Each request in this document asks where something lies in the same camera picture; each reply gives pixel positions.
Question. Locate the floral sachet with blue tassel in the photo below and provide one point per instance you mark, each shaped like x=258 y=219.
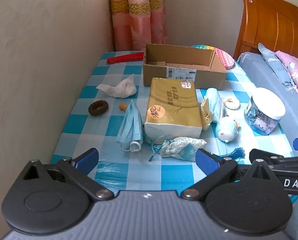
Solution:
x=181 y=147

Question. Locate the pink floral pillow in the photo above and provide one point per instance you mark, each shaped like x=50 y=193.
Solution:
x=296 y=72

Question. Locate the white crumpled tissue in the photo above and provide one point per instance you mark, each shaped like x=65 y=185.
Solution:
x=121 y=88

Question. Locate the brown cardboard box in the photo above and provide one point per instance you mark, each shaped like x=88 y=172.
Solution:
x=159 y=76

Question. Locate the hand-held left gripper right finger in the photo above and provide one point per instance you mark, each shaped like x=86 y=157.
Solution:
x=206 y=160

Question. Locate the blue white checkered tablecloth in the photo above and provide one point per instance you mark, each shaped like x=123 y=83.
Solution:
x=89 y=135

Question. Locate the light blue bird plush toy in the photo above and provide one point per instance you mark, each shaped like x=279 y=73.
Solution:
x=226 y=130

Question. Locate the clear jar with white lid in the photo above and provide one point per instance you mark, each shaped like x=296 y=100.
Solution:
x=266 y=102

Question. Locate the rainbow silicone bubble toy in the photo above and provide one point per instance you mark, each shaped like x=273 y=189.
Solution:
x=224 y=57

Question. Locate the wooden bed headboard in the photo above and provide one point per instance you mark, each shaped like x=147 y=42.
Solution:
x=271 y=17

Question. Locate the blue floral bed sheet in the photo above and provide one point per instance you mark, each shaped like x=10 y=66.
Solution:
x=258 y=75

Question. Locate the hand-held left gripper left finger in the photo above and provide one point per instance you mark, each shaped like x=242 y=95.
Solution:
x=87 y=158

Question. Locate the gold tissue pack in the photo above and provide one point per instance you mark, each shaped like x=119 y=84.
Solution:
x=171 y=105

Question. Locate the blue floral pillow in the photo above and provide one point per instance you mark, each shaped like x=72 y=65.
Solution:
x=271 y=60

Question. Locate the pink curtain with gold band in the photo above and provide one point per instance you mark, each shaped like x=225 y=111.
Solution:
x=139 y=17

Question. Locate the blue face mask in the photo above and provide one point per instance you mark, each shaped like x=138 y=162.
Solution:
x=131 y=122

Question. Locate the small orange plastic piece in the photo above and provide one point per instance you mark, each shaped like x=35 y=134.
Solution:
x=122 y=106

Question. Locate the red plastic clip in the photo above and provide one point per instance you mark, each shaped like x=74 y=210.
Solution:
x=124 y=58

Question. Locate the brown chocolate donut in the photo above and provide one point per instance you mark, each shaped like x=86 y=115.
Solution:
x=91 y=110

